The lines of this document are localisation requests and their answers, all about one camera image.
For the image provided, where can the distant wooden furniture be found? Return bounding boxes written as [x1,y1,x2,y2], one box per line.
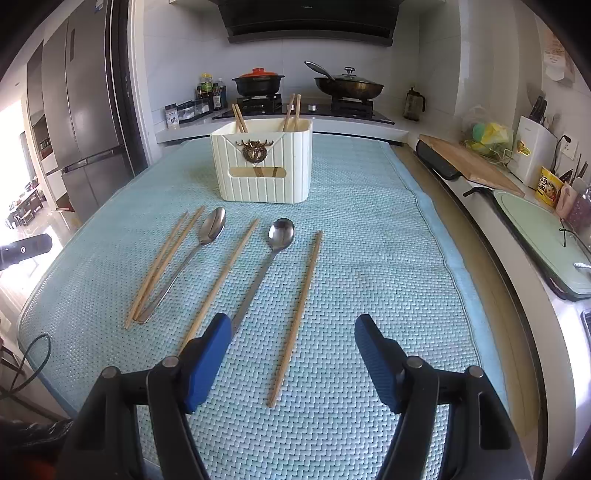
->
[7,180,44,227]

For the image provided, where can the black cable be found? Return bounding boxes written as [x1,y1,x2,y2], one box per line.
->
[0,332,52,402]

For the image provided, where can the wok with glass lid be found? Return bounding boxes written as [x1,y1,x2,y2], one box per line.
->
[305,60,386,101]

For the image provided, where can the yellow green plastic bag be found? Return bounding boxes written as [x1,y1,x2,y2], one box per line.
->
[462,106,515,155]

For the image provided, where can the steel spoon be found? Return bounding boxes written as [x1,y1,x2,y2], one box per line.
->
[137,207,227,324]
[229,218,296,335]

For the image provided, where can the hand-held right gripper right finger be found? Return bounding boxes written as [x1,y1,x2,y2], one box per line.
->
[354,313,533,480]

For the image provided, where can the green cutting board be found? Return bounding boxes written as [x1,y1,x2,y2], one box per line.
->
[464,187,591,302]

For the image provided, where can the purple soap dispenser bottle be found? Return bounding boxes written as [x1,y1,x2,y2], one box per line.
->
[566,182,591,232]

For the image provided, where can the white knife block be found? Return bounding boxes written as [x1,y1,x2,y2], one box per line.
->
[512,115,557,188]

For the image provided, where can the dark glass pitcher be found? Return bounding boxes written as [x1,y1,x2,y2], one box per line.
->
[403,86,426,122]

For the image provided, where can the black gas hob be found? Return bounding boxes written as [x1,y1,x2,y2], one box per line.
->
[212,95,395,125]

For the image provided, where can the cream printed hanging bag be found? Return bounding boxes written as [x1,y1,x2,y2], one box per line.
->
[540,28,578,84]

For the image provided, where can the yellow printed cup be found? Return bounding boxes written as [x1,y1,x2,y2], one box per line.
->
[536,166,565,206]

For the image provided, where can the black clay pot red lid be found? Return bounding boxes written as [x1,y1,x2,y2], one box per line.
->
[232,68,286,97]

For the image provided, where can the grey refrigerator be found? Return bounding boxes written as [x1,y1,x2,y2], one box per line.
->
[41,0,134,222]

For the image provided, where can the black range hood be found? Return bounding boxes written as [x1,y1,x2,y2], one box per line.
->
[208,0,400,47]

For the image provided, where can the wooden cutting board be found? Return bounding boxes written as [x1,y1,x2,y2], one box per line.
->
[418,134,525,197]

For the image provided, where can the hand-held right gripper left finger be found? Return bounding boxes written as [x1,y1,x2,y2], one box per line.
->
[58,312,233,480]

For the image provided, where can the cream ribbed utensil holder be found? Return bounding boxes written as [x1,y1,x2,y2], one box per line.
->
[210,119,314,204]

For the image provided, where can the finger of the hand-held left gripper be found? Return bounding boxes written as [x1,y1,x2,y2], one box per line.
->
[0,233,52,271]

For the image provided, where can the light blue woven mat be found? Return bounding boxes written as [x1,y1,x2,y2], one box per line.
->
[18,134,509,480]

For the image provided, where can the pink cup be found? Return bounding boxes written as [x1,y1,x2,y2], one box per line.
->
[555,187,575,219]

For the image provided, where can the dark shelving cabinet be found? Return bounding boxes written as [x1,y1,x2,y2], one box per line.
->
[25,41,65,176]

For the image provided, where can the rack of spice jars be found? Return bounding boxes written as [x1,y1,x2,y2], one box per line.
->
[178,99,213,124]

